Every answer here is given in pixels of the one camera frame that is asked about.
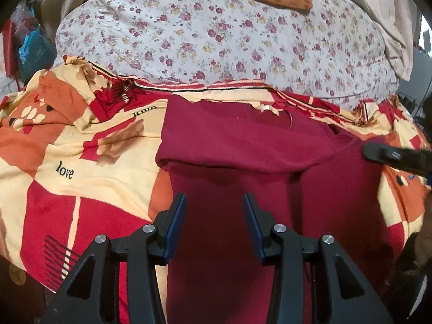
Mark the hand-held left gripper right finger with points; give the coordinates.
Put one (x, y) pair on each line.
(252, 222)

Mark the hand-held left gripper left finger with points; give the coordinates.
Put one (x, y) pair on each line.
(175, 222)

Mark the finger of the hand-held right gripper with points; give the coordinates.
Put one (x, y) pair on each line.
(388, 155)

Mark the maroon garment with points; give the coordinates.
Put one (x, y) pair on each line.
(236, 141)

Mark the red orange printed blanket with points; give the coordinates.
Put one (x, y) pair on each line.
(84, 162)

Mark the beige crumpled cloth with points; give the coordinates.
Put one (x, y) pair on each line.
(381, 6)

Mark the white floral quilt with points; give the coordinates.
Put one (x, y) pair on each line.
(219, 40)

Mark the blue plastic bag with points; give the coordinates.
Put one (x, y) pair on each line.
(33, 47)

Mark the red plastic bag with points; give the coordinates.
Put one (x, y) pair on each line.
(17, 27)

